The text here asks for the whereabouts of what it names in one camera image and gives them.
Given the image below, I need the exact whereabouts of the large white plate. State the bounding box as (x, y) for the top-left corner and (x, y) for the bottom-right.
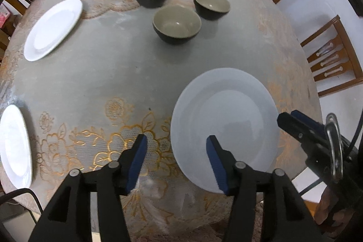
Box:
(170, 68), (279, 193)

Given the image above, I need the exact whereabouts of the medium white plate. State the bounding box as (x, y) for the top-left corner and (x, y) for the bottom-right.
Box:
(23, 0), (83, 62)

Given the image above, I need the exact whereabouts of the metal clip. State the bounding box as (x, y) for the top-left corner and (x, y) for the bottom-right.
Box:
(324, 113), (343, 183)

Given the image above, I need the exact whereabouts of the lace tablecloth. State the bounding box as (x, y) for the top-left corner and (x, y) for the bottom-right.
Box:
(1, 0), (322, 241)

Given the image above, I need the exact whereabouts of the small white plate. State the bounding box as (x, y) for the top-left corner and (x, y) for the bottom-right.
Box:
(0, 104), (33, 189)

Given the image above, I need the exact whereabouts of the wooden chair near right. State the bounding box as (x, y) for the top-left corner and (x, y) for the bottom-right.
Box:
(301, 15), (362, 98)

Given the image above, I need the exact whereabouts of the person hand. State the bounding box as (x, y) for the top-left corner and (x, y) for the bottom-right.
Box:
(314, 187), (338, 225)

